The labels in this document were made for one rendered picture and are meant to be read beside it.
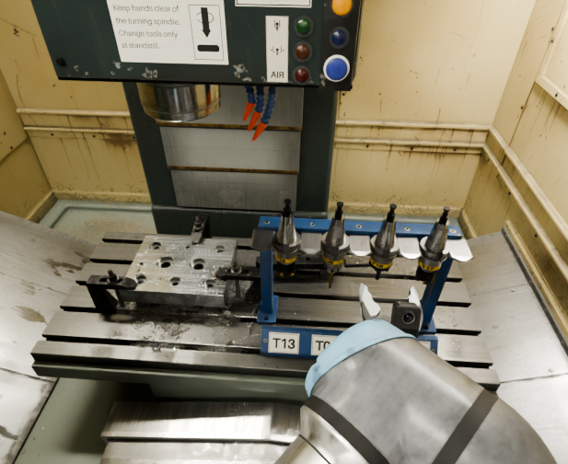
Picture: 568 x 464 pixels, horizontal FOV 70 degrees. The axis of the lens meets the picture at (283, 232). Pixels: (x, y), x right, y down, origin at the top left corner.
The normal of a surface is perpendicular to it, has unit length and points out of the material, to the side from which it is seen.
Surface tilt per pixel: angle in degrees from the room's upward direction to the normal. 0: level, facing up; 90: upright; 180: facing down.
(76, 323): 0
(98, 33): 90
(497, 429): 6
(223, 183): 92
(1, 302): 24
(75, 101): 90
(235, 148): 90
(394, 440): 39
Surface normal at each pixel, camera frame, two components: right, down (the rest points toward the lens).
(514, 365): -0.39, -0.72
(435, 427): -0.35, -0.44
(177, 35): -0.07, 0.64
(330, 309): 0.00, -0.77
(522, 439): 0.41, -0.64
